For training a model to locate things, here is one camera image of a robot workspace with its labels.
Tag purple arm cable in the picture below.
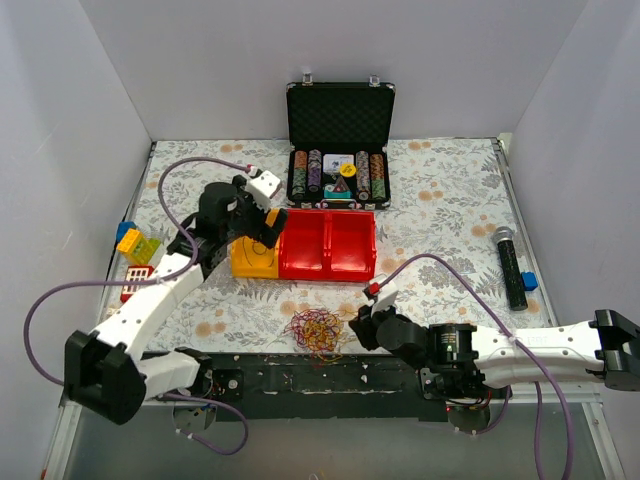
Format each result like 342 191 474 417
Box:
367 253 574 480
23 157 254 456

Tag aluminium frame rail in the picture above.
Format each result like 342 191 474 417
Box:
509 383 602 404

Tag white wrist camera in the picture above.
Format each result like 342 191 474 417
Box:
365 275 398 314
245 169 282 212

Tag black handheld microphone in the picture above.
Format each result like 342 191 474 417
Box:
493 226 528 311

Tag colourful cable bundle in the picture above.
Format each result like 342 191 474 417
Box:
282 307 359 369

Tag red white toy house block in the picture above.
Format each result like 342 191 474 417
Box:
120 265 154 304

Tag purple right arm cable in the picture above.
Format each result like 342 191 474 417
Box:
367 253 574 480

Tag yellow plastic bin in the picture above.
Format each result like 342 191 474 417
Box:
230 237 279 279

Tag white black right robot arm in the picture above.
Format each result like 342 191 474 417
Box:
349 306 639 398

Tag black poker chip case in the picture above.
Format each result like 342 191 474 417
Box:
286 74 396 211

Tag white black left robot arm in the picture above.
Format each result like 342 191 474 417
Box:
63 172 288 425

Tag floral table mat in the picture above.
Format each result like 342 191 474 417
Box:
132 138 554 353

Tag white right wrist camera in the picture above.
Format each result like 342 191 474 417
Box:
365 275 398 314

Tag blue toy brick right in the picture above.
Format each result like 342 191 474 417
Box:
521 271 539 292

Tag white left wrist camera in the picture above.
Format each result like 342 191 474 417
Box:
245 169 282 212

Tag red plastic bin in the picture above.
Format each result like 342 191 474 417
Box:
278 209 329 281
325 211 377 282

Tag black thin cable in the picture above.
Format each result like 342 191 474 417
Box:
238 235 276 271

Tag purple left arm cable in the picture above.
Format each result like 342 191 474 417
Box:
23 157 254 456

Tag blue toy brick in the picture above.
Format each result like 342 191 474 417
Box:
521 271 539 292
115 221 137 243

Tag blue toy brick left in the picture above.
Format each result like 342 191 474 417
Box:
115 221 137 243

